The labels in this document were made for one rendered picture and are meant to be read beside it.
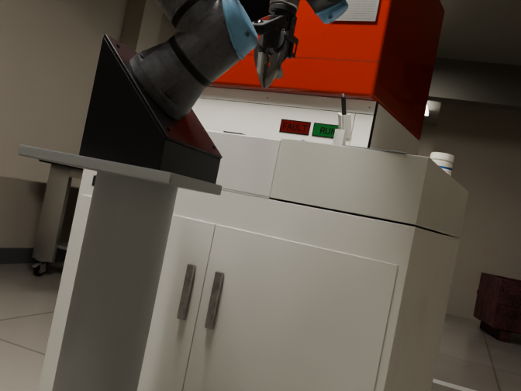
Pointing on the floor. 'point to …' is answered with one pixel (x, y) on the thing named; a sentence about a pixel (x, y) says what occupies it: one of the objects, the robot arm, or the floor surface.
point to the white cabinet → (282, 299)
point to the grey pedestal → (115, 271)
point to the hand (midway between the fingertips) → (263, 82)
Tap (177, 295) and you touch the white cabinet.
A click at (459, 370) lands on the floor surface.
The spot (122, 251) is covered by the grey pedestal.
